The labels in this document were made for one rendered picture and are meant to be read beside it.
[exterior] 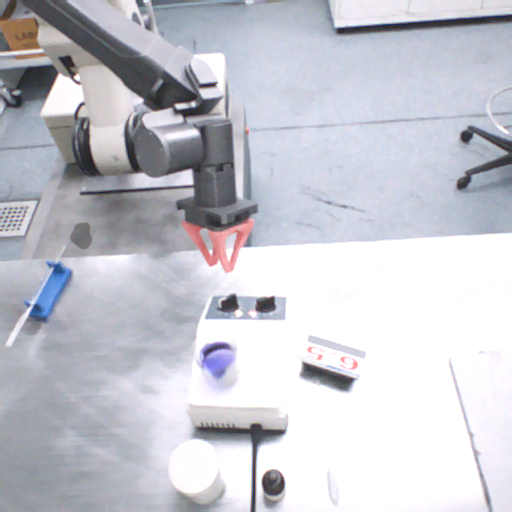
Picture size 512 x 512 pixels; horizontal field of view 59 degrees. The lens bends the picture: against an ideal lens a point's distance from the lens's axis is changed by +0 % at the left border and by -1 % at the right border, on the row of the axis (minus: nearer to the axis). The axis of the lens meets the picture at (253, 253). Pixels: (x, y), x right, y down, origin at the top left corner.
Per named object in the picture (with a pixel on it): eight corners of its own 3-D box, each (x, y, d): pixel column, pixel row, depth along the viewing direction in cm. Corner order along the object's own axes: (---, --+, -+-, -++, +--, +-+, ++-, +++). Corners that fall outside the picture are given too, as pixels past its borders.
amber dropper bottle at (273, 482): (262, 476, 58) (258, 462, 53) (285, 474, 58) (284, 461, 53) (263, 502, 56) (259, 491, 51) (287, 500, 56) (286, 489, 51)
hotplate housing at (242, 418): (211, 303, 75) (203, 276, 68) (291, 304, 73) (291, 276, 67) (191, 445, 61) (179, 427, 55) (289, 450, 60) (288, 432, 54)
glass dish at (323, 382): (347, 406, 63) (348, 400, 61) (315, 429, 61) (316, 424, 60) (322, 375, 66) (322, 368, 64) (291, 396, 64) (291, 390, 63)
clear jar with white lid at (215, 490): (237, 476, 58) (230, 460, 52) (206, 517, 56) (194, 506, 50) (203, 446, 61) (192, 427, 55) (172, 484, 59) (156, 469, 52)
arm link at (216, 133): (241, 112, 57) (209, 111, 61) (201, 118, 53) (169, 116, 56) (244, 166, 60) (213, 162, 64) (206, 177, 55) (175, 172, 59)
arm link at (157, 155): (205, 56, 57) (174, 98, 63) (127, 58, 49) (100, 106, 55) (252, 137, 56) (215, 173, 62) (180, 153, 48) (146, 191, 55)
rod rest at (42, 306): (55, 268, 82) (46, 256, 79) (72, 270, 81) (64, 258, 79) (29, 316, 76) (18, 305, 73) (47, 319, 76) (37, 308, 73)
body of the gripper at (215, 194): (223, 228, 57) (219, 169, 54) (175, 213, 64) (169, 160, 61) (260, 216, 61) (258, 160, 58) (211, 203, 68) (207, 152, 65)
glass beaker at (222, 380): (196, 390, 57) (183, 363, 51) (209, 351, 60) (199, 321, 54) (242, 400, 56) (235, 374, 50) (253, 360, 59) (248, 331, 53)
